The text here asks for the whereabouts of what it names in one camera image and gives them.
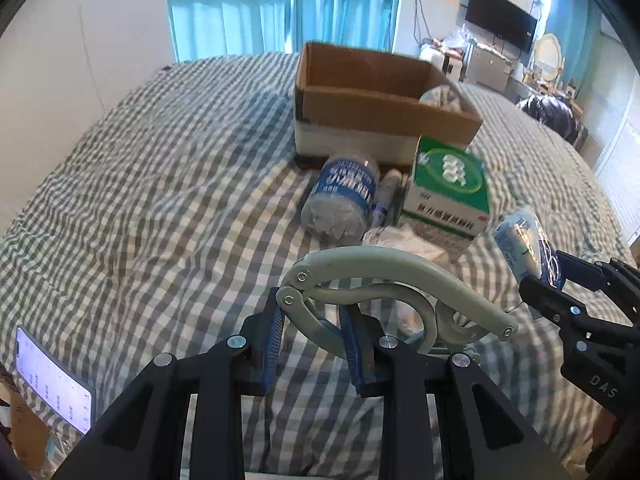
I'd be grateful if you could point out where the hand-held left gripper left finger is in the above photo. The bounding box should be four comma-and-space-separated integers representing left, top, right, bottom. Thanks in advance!
52, 287, 289, 480

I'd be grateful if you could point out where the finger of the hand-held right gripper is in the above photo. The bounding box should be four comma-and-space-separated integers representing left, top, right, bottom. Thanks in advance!
542, 249, 640, 295
519, 276, 603, 348

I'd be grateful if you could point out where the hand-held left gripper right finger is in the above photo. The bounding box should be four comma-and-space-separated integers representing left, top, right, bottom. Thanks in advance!
337, 304, 573, 480

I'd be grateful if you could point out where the blue and white packet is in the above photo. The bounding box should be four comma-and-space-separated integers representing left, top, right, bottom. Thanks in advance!
492, 207, 567, 290

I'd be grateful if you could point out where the green and white medicine box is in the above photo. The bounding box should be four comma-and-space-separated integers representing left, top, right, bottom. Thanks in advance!
400, 136, 493, 252

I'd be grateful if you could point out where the plastic bottle with blue label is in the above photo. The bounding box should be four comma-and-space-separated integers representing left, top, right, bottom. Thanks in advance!
300, 154, 381, 242

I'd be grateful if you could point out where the small white tube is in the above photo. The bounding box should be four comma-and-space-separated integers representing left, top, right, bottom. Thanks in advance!
369, 168, 404, 232

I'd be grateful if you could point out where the black bag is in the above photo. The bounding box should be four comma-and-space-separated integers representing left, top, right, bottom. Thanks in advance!
517, 92, 589, 147

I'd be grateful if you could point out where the grey checked bed sheet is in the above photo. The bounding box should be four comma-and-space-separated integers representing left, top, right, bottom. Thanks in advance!
0, 52, 637, 480

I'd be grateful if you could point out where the oval white mirror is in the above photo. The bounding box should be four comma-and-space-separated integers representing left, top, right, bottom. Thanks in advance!
532, 33, 564, 82

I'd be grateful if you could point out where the white smartphone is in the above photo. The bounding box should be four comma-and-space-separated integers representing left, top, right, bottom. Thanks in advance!
14, 325, 96, 435

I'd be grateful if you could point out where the grey cabinet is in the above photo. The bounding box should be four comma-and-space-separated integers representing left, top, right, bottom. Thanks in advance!
465, 42, 514, 93

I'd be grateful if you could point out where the crumpled white plastic bag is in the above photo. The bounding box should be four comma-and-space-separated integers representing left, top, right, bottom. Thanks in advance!
419, 86, 469, 112

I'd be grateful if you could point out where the small brown cardboard box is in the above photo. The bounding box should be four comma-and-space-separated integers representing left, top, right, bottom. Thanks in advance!
0, 375, 68, 476

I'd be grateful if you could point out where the black flat television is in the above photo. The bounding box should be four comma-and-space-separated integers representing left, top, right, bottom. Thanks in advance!
465, 0, 539, 55

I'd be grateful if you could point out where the blue curtain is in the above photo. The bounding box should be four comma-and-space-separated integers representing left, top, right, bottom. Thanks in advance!
165, 0, 402, 63

